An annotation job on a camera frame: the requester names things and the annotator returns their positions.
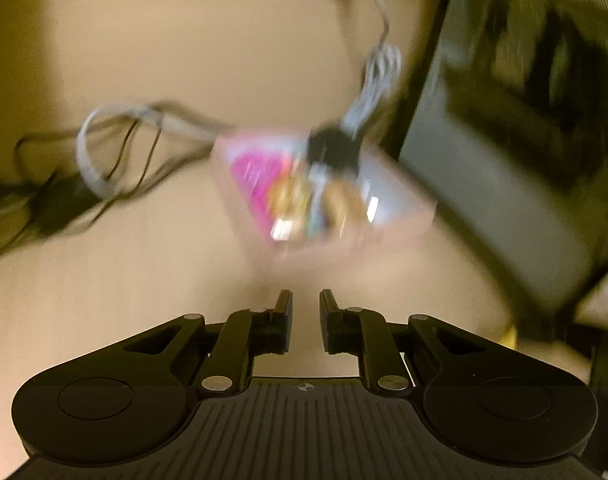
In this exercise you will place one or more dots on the pink packet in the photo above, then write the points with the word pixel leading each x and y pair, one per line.
pixel 254 175

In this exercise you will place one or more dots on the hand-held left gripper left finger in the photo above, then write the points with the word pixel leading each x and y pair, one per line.
pixel 284 320

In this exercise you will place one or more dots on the black power adapter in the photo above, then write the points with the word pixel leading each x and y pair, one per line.
pixel 334 145
pixel 64 205

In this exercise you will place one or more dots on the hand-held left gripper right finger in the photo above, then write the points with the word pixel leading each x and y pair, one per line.
pixel 327 320

